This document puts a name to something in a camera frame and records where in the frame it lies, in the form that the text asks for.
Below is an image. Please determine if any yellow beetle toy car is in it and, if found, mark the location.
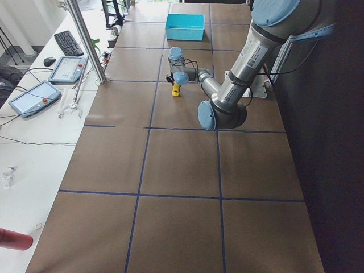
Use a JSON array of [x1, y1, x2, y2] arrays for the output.
[[172, 82, 181, 97]]

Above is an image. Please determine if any teach pendant tablet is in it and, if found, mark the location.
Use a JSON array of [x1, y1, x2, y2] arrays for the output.
[[9, 80, 61, 118], [48, 56, 86, 84]]

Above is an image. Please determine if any aluminium frame post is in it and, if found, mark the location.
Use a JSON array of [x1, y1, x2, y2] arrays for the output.
[[65, 0, 106, 84]]

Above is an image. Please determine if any light blue plastic bin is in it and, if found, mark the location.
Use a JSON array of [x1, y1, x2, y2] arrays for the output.
[[165, 13, 205, 41]]

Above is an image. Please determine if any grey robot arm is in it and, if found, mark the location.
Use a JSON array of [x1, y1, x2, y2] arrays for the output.
[[166, 1, 337, 130]]

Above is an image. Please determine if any white pedestal mount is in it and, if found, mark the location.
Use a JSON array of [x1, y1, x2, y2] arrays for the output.
[[224, 70, 268, 99]]

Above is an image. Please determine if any black computer keyboard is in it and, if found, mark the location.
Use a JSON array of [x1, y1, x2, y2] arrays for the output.
[[54, 30, 84, 56]]

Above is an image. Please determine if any red cylinder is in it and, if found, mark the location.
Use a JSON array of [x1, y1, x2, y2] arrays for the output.
[[1, 228, 34, 251]]

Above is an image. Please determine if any white grabber claw tool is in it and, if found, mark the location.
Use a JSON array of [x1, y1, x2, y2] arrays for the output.
[[57, 61, 86, 119]]

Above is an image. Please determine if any near teach pendant tablet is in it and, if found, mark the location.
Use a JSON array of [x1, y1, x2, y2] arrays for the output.
[[9, 80, 61, 118]]

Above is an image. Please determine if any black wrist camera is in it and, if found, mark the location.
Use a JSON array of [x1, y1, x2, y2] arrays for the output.
[[166, 74, 174, 85]]

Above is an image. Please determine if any crumpled white paper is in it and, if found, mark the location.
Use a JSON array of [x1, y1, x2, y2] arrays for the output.
[[2, 166, 18, 188]]

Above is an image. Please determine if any black computer mouse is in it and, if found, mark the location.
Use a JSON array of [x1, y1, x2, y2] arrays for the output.
[[43, 57, 56, 67]]

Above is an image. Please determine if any far teach pendant tablet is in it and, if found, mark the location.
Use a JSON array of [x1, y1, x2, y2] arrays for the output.
[[48, 56, 86, 84]]

